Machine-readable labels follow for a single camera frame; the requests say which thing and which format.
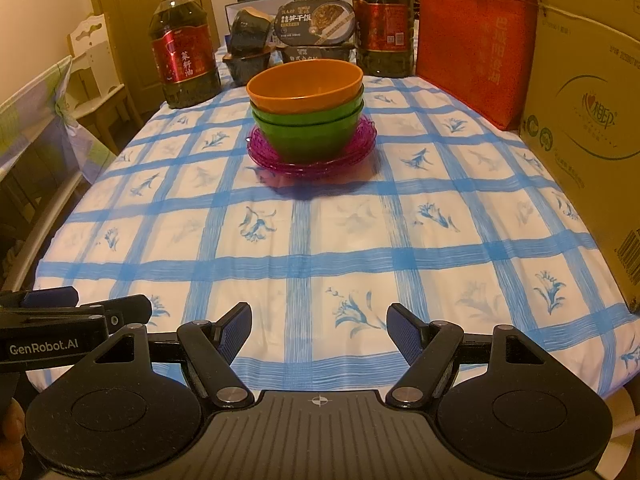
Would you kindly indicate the cooking oil bottle red label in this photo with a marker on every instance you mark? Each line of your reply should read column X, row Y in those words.
column 385, row 25
column 182, row 60

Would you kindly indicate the white ornate chair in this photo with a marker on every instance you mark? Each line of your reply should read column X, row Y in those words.
column 95, row 60

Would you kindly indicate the blue checked floral tablecloth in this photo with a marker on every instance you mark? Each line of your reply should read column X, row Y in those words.
column 350, row 240

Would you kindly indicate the green plastic bowl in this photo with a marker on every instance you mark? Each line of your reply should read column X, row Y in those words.
column 310, row 140
column 310, row 116

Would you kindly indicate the orange plastic bowl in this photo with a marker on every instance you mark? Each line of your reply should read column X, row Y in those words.
column 300, row 95

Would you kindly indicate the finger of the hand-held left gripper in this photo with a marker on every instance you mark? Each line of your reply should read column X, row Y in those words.
column 50, row 297
column 125, row 312

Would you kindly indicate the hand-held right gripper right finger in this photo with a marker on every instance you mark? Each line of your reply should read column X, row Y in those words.
column 404, row 332

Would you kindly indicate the large cardboard box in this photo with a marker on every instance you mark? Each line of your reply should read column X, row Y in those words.
column 590, row 135

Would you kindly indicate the wooden door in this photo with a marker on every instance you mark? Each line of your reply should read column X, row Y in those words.
column 125, row 10

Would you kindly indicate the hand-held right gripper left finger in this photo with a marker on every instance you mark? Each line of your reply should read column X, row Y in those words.
column 235, row 327

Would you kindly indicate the instant rice meal box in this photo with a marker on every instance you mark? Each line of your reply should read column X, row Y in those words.
column 315, row 22
column 315, row 54

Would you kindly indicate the person's left hand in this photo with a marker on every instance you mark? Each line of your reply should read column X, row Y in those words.
column 11, row 435

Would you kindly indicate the red tote bag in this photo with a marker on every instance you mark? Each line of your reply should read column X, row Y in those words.
column 470, row 50

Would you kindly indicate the pastel checked chair cover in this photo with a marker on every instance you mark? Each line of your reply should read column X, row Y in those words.
column 35, row 120

